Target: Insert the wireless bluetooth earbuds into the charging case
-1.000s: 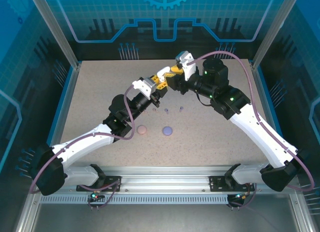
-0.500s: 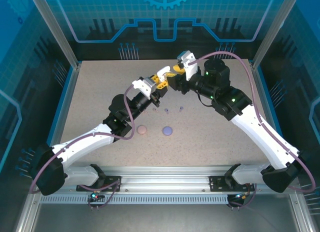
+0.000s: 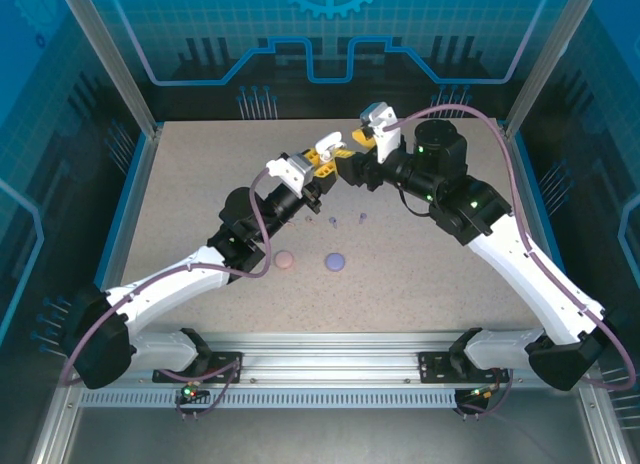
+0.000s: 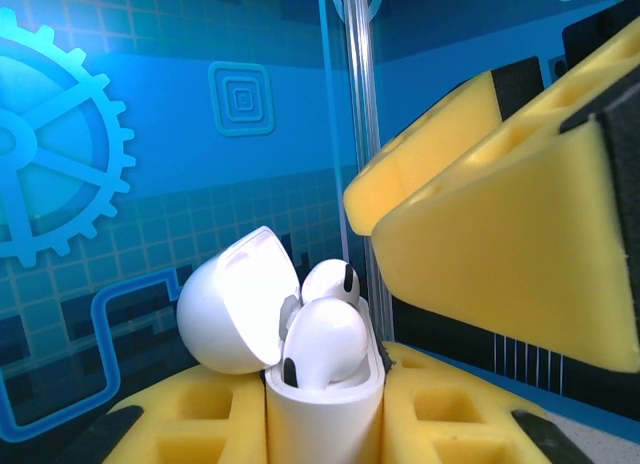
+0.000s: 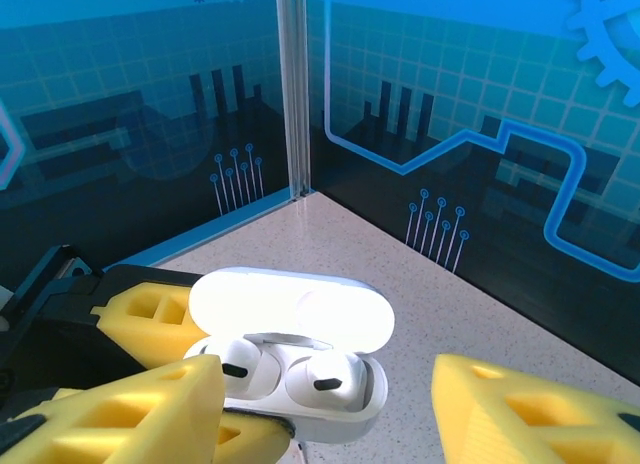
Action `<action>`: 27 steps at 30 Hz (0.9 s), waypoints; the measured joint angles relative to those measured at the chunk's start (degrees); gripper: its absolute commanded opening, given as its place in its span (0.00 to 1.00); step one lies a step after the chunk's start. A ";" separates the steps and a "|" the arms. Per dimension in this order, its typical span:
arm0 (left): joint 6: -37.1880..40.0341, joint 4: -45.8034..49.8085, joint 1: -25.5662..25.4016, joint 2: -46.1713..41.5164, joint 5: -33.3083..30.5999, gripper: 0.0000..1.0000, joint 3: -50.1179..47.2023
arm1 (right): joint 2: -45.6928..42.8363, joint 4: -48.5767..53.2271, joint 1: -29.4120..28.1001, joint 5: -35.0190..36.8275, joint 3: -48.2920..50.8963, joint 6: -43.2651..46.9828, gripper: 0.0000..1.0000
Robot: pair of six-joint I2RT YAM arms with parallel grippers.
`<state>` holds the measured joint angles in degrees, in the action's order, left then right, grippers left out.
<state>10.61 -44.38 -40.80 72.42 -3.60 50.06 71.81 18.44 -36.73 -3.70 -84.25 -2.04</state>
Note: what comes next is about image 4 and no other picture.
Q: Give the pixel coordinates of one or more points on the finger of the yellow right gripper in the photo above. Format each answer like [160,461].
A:
[500,254]
[425,149]

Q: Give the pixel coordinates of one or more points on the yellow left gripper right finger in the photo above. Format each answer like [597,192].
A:
[450,434]

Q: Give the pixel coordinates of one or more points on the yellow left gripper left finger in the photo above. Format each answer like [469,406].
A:
[200,434]

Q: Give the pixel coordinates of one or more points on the white earbud charging case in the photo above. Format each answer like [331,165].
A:
[320,424]

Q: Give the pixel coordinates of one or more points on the aluminium corner post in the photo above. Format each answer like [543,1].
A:
[361,109]

